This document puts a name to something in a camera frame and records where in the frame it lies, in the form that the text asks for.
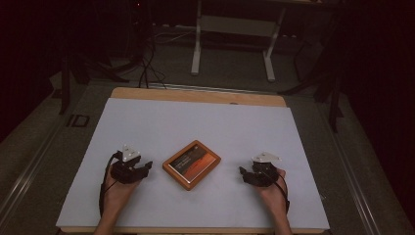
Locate black floor cables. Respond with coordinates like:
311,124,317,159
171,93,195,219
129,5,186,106
136,28,168,90

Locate black tripod stand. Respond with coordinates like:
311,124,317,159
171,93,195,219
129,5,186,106
278,19,346,134
58,38,145,116

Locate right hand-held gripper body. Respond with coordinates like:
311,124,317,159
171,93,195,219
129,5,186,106
250,151,282,188

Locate person's right hand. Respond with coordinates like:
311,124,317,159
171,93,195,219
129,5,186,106
255,168,290,213

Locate black rectangular floor bracket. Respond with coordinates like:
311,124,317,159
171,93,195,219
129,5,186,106
66,114,91,128

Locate metal floor rail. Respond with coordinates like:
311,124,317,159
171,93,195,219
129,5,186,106
0,123,68,223
321,104,383,235

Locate white table mat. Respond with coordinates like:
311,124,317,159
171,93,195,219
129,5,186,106
55,97,331,231

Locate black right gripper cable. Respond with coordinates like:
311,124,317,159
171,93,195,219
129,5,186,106
267,169,292,214

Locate person's left hand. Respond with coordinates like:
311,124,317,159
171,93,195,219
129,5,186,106
103,163,142,212

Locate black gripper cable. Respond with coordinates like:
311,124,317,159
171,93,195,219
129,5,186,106
267,169,292,214
98,152,122,218

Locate white metal stand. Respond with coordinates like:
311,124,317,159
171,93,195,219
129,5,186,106
190,0,288,83

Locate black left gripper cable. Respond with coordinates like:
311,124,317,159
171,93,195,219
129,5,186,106
98,152,122,218

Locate wooden table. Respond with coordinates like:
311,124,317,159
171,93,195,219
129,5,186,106
55,86,331,235

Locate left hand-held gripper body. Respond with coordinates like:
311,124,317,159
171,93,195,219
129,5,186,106
110,144,144,185

